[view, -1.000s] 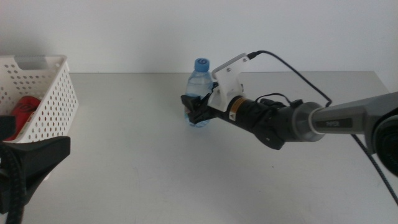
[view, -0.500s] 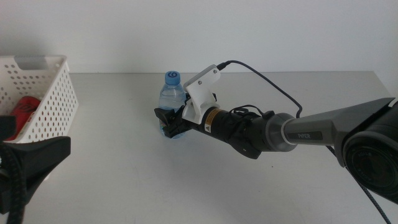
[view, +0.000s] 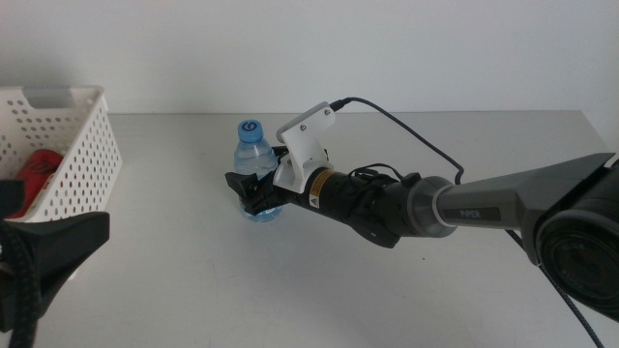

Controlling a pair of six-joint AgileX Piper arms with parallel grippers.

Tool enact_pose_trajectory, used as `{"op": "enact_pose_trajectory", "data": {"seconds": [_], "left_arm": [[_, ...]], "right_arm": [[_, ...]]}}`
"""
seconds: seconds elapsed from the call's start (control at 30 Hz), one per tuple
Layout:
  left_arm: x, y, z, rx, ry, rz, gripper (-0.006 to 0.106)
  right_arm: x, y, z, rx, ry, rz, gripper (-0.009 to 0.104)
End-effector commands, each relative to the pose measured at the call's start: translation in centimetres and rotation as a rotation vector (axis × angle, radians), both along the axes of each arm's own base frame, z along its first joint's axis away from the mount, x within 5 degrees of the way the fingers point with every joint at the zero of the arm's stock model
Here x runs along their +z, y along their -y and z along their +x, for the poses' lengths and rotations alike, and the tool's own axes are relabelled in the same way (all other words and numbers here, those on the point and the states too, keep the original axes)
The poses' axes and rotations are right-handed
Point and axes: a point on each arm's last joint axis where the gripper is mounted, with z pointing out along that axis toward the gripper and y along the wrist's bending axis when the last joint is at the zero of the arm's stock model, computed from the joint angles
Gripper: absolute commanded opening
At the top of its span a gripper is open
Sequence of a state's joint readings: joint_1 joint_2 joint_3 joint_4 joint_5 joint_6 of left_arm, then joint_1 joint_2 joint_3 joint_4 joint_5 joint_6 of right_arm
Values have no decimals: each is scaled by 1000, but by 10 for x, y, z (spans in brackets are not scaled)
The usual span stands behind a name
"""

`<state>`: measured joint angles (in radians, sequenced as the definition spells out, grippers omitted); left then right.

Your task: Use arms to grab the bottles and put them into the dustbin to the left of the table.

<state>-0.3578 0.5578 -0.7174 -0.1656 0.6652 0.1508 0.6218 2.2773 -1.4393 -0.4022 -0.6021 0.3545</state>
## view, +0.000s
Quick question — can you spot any white perforated plastic basket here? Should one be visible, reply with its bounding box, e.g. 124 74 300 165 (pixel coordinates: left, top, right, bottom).
0 85 124 282

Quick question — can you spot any red soda can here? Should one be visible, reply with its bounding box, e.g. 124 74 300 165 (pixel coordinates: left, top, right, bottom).
7 149 66 219

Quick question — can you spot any thin black right gripper wire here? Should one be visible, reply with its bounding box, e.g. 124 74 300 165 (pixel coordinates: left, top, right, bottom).
347 162 422 188

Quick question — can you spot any small clear water bottle blue cap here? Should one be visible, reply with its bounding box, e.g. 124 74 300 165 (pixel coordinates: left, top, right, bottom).
233 119 284 223

